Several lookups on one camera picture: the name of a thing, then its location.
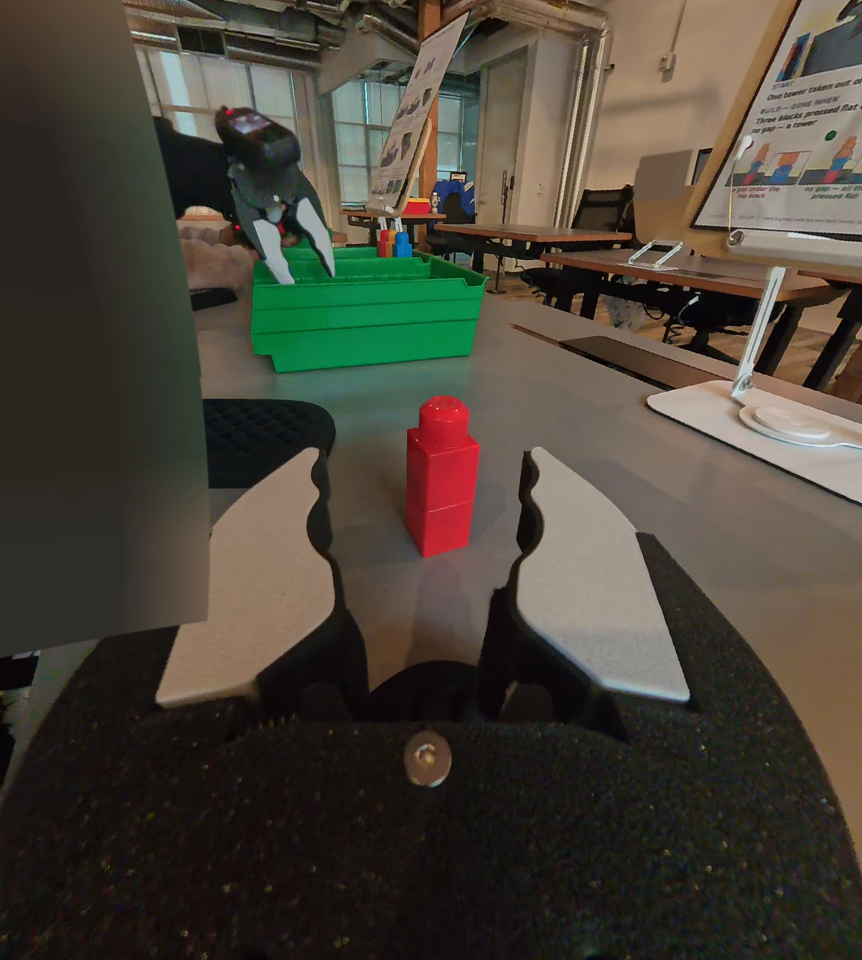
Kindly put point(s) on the black textured mat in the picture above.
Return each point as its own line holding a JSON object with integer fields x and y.
{"x": 266, "y": 439}

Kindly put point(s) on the black office chair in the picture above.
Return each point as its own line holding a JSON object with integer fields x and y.
{"x": 599, "y": 210}

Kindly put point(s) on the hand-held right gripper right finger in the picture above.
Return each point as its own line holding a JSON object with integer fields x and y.
{"x": 588, "y": 592}

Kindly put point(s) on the red mega block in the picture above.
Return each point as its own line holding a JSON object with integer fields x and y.
{"x": 446, "y": 469}
{"x": 438, "y": 529}

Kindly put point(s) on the instruction poster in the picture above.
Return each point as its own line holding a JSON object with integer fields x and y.
{"x": 813, "y": 112}
{"x": 419, "y": 112}

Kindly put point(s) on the fluffy pale blanket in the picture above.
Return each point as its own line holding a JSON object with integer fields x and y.
{"x": 205, "y": 259}

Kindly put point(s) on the wooden top office desk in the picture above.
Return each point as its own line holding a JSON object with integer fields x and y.
{"x": 663, "y": 271}
{"x": 536, "y": 234}

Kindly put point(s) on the wooden poster board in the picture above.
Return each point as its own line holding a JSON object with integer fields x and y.
{"x": 727, "y": 124}

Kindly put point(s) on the white tablet stand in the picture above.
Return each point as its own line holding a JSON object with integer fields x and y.
{"x": 701, "y": 409}

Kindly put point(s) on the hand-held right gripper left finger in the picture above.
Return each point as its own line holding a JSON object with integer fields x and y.
{"x": 266, "y": 570}

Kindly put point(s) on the blue mega block tower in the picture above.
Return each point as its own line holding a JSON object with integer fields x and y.
{"x": 402, "y": 245}

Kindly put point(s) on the white laptop stand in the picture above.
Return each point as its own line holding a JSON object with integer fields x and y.
{"x": 656, "y": 253}

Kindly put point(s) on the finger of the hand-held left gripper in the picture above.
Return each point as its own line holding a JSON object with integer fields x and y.
{"x": 316, "y": 232}
{"x": 269, "y": 251}

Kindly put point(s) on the green plastic bin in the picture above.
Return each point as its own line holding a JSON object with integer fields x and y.
{"x": 371, "y": 304}
{"x": 371, "y": 349}

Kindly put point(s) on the person's left forearm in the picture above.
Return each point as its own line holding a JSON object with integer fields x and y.
{"x": 190, "y": 172}

